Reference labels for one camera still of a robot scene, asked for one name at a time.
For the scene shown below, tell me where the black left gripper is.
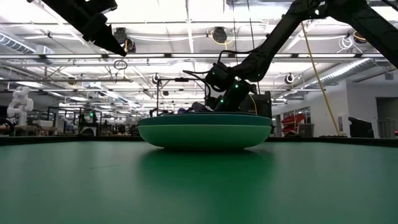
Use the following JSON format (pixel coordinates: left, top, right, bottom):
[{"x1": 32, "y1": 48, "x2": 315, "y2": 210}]
[{"x1": 80, "y1": 13, "x2": 128, "y2": 58}]

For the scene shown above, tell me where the large light green plate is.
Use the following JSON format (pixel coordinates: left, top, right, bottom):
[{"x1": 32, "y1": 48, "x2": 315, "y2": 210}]
[{"x1": 137, "y1": 124, "x2": 272, "y2": 152}]

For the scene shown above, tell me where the grey door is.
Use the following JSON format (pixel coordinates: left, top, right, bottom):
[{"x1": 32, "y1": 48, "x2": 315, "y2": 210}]
[{"x1": 376, "y1": 97, "x2": 398, "y2": 139}]

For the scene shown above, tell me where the black monitor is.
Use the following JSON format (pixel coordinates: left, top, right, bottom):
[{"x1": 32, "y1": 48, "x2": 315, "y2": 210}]
[{"x1": 248, "y1": 91, "x2": 273, "y2": 119}]

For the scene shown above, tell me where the large teal plate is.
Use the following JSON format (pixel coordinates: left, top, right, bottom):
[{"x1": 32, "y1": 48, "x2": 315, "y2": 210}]
[{"x1": 137, "y1": 113, "x2": 272, "y2": 127}]

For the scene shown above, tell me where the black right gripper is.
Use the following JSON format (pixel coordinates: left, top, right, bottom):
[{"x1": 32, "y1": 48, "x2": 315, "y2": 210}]
[{"x1": 190, "y1": 79, "x2": 259, "y2": 113}]

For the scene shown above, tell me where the black workstation frame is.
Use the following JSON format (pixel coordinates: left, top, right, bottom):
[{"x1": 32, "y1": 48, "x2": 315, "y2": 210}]
[{"x1": 155, "y1": 77, "x2": 208, "y2": 117}]

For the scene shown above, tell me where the grey bin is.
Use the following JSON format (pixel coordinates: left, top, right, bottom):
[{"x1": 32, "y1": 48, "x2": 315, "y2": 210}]
[{"x1": 298, "y1": 123, "x2": 315, "y2": 138}]

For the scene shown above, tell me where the silver ventilation duct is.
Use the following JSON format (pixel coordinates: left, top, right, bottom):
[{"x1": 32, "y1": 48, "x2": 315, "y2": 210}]
[
  {"x1": 0, "y1": 30, "x2": 53, "y2": 65},
  {"x1": 303, "y1": 57, "x2": 392, "y2": 91}
]

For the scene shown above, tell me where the black hanging cable loop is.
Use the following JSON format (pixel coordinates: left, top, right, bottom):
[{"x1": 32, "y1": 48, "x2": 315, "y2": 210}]
[{"x1": 113, "y1": 59, "x2": 129, "y2": 72}]

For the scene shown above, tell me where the long ceiling light rail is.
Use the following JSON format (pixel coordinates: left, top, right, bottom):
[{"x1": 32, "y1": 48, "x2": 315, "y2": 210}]
[{"x1": 0, "y1": 53, "x2": 386, "y2": 60}]

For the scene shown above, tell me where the black ceiling cable reel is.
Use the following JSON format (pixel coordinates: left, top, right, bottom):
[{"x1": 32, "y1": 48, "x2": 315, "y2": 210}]
[
  {"x1": 112, "y1": 27, "x2": 137, "y2": 54},
  {"x1": 353, "y1": 30, "x2": 368, "y2": 45},
  {"x1": 211, "y1": 26, "x2": 229, "y2": 45}
]

